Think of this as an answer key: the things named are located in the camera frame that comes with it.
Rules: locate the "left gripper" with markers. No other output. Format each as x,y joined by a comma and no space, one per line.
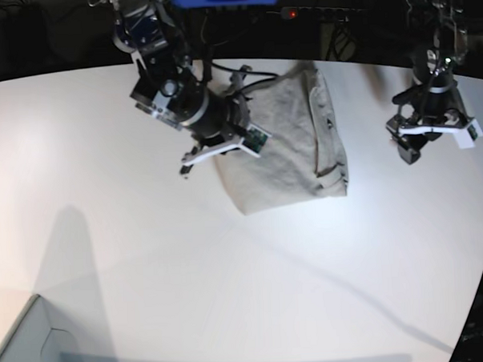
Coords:
423,116

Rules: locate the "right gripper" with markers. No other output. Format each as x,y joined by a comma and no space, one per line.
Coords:
220,123

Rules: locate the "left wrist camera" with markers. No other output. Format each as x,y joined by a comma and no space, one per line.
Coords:
467,136

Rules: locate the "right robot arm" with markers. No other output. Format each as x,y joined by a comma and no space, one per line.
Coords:
179,84

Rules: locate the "light grey t-shirt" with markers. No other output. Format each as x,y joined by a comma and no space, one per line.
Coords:
304,158

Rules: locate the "black power strip red light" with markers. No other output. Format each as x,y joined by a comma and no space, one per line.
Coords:
321,14

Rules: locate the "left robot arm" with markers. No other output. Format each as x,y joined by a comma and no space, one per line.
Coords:
441,42

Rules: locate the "grey bin at corner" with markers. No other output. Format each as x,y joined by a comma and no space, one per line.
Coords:
44,333

